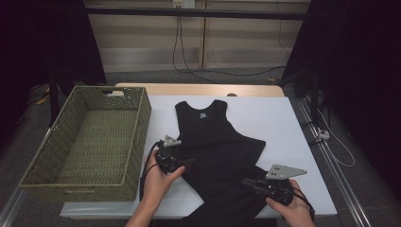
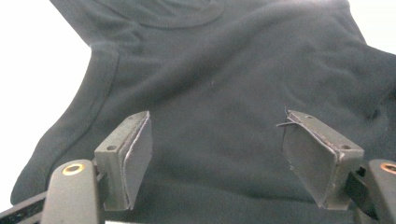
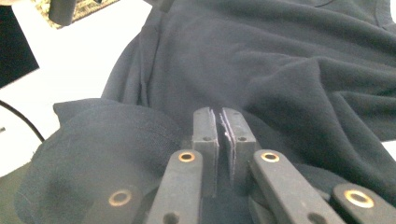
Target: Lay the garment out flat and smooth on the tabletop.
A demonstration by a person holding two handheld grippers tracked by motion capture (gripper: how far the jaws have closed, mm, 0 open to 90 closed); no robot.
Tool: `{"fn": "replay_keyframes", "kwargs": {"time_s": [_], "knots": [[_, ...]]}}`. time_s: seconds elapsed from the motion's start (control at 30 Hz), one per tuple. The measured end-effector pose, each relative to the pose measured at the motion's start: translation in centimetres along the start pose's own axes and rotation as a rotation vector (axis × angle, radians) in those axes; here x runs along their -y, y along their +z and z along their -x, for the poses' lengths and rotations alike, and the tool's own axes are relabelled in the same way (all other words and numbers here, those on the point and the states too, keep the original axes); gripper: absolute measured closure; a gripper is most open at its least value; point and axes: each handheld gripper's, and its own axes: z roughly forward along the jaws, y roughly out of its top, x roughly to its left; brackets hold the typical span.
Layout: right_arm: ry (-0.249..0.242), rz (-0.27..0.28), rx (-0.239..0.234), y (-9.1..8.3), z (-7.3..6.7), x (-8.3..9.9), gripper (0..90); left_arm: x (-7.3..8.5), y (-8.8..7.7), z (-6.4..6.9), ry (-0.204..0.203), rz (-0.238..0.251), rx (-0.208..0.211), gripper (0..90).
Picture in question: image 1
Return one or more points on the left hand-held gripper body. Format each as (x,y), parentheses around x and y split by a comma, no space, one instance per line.
(165,154)

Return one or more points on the white connector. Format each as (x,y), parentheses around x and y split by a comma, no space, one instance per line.
(323,134)

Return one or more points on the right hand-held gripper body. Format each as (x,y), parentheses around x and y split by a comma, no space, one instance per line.
(280,190)

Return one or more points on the white wall socket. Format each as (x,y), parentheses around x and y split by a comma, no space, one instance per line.
(184,3)

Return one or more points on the black metal stand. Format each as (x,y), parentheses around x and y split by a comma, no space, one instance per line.
(54,104)
(314,101)

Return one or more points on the black tank top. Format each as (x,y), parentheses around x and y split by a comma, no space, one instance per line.
(214,142)

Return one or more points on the aluminium rail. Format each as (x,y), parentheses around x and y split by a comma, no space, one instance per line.
(340,179)
(12,208)

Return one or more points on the person's left hand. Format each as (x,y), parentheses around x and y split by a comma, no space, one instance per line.
(156,186)

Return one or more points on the person's right hand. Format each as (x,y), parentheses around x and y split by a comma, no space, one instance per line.
(296,214)

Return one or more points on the green woven basket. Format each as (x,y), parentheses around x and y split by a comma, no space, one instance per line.
(94,142)

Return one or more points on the black curtain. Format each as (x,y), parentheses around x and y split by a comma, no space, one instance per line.
(31,47)
(362,63)

